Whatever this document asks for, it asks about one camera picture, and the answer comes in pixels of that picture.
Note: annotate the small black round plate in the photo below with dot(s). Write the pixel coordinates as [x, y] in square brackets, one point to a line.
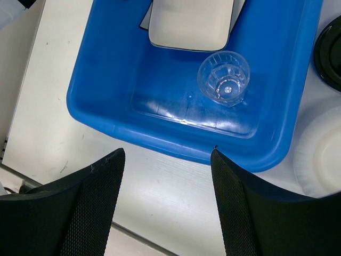
[326, 54]

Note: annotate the clear plastic cup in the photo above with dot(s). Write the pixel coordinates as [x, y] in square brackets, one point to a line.
[223, 77]

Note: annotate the white round bowl plate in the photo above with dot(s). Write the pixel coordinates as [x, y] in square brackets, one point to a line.
[317, 155]

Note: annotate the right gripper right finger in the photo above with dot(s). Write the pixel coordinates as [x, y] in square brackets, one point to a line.
[259, 218]

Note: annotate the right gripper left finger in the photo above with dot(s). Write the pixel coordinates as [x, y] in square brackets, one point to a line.
[69, 216]

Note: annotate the small rectangular white plate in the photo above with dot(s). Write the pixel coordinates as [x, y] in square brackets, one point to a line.
[202, 26]

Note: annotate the blue plastic bin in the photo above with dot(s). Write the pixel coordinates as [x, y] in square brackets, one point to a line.
[125, 87]

